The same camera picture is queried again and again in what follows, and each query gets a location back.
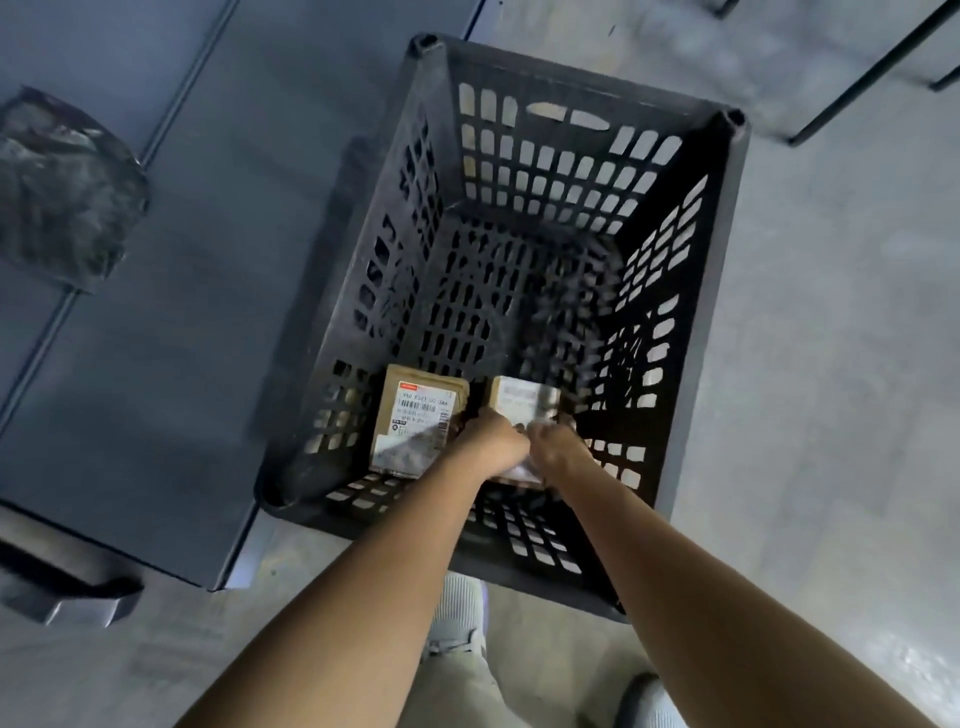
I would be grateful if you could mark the person's grey right shoe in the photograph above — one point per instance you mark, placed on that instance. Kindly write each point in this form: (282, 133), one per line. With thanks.
(651, 701)

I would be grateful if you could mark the black perforated plastic crate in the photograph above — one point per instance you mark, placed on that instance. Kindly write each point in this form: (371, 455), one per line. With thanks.
(525, 225)

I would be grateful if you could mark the person's grey shoe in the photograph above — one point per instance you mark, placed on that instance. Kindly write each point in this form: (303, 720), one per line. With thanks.
(651, 701)
(456, 615)

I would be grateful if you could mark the grey metal cabinet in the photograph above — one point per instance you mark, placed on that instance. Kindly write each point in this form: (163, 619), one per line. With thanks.
(187, 300)

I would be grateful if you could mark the cardboard box with white label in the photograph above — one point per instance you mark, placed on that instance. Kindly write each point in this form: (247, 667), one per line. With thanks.
(414, 431)

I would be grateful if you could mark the person's left forearm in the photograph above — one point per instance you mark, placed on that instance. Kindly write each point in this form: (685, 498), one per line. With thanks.
(360, 600)

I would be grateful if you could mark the person's left fingers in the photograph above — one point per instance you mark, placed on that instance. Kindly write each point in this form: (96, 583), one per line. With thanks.
(519, 441)

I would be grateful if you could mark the person's left hand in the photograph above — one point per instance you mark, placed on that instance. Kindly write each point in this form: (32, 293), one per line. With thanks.
(491, 446)

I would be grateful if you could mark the person's right fingers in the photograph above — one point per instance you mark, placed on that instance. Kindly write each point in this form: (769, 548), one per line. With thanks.
(544, 436)

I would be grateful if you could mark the person's grey left shoe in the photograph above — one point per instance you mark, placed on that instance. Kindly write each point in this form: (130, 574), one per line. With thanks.
(456, 615)

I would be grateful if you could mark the person's beige trouser leg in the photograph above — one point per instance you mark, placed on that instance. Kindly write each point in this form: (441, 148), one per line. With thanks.
(465, 694)

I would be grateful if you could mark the person's right forearm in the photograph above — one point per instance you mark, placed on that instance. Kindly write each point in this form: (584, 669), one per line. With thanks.
(697, 600)

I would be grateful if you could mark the crumpled black plastic bag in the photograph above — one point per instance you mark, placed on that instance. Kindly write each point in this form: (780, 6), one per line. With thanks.
(64, 195)

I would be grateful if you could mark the person's right hand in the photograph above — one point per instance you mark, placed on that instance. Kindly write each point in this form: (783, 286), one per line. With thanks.
(562, 457)

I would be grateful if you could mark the small cardboard box white label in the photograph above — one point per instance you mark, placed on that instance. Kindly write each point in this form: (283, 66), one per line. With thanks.
(517, 397)

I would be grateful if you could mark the black metal frame leg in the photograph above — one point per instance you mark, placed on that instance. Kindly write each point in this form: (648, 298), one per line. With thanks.
(946, 73)
(870, 75)

